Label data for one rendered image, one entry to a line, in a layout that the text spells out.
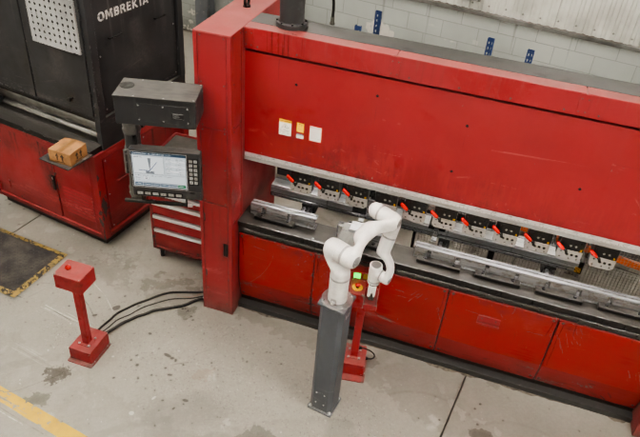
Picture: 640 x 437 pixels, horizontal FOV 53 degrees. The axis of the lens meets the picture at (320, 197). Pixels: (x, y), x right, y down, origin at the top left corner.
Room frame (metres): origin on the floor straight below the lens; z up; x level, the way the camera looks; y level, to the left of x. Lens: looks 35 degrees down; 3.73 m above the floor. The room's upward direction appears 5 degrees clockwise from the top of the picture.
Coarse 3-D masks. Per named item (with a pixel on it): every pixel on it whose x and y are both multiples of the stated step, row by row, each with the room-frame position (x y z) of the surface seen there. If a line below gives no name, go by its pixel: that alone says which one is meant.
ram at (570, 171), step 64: (256, 64) 3.74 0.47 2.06; (320, 64) 3.65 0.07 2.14; (256, 128) 3.74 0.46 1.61; (384, 128) 3.51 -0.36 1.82; (448, 128) 3.41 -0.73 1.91; (512, 128) 3.32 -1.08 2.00; (576, 128) 3.23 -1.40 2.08; (384, 192) 3.50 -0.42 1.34; (448, 192) 3.39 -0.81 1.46; (512, 192) 3.29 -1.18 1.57; (576, 192) 3.20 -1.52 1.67
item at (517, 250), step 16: (272, 192) 3.99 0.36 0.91; (288, 192) 3.96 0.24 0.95; (336, 208) 3.86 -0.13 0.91; (400, 208) 3.84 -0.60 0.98; (416, 224) 3.70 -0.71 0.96; (464, 240) 3.61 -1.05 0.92; (480, 240) 3.58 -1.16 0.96; (528, 256) 3.49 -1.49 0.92; (544, 256) 3.46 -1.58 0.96; (576, 272) 3.40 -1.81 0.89
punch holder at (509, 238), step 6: (498, 222) 3.30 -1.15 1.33; (504, 222) 3.29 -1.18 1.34; (498, 228) 3.30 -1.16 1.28; (504, 228) 3.29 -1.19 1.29; (510, 228) 3.28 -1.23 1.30; (516, 228) 3.27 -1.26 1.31; (498, 234) 3.29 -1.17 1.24; (504, 234) 3.28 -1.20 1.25; (510, 234) 3.27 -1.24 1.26; (498, 240) 3.29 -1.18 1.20; (504, 240) 3.28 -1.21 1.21; (510, 240) 3.27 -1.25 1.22; (516, 240) 3.26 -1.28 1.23
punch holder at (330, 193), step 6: (324, 180) 3.60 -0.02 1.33; (330, 180) 3.59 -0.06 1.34; (324, 186) 3.60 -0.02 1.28; (330, 186) 3.59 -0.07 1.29; (336, 186) 3.58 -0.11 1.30; (318, 192) 3.61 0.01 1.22; (324, 192) 3.60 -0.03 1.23; (330, 192) 3.59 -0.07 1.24; (336, 192) 3.58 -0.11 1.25; (324, 198) 3.60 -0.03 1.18; (330, 198) 3.59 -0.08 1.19; (336, 198) 3.58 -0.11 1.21
